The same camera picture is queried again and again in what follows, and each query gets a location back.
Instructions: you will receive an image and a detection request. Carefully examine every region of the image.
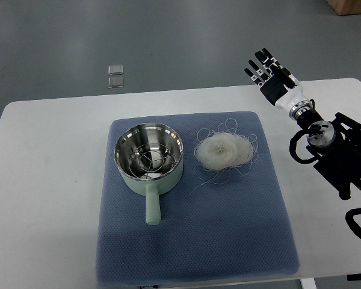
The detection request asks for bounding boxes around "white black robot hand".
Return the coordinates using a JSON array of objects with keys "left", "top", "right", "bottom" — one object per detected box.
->
[{"left": 244, "top": 48, "right": 313, "bottom": 114}]

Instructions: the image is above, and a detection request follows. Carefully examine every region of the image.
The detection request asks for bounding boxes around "white vermicelli nest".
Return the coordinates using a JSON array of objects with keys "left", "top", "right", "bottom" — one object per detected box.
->
[{"left": 192, "top": 117, "right": 259, "bottom": 192}]

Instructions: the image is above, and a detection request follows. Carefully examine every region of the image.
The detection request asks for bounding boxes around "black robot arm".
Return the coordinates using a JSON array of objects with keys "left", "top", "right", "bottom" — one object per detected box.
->
[{"left": 289, "top": 100, "right": 361, "bottom": 200}]

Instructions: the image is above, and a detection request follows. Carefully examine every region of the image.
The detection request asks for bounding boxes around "mint green steel pot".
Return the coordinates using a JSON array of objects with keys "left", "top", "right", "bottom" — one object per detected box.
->
[{"left": 114, "top": 123, "right": 184, "bottom": 225}]

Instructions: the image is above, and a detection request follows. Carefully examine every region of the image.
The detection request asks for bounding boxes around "brown cardboard box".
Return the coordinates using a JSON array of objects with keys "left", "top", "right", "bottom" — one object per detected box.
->
[{"left": 328, "top": 0, "right": 361, "bottom": 16}]

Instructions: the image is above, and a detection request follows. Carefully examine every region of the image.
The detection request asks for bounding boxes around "blue grey fabric mat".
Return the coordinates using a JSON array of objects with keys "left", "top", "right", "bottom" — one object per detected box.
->
[{"left": 96, "top": 111, "right": 300, "bottom": 287}]

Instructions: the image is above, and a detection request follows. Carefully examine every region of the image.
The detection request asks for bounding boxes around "upper metal floor plate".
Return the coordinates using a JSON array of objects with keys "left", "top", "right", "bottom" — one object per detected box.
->
[{"left": 108, "top": 64, "right": 124, "bottom": 75}]

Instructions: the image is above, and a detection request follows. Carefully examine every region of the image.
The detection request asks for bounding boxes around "white table leg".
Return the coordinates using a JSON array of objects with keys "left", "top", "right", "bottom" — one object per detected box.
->
[{"left": 300, "top": 278, "right": 317, "bottom": 289}]

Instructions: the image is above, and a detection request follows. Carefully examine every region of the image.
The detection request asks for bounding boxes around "wire steaming rack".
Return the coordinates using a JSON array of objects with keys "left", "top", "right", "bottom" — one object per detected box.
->
[{"left": 128, "top": 144, "right": 177, "bottom": 180}]

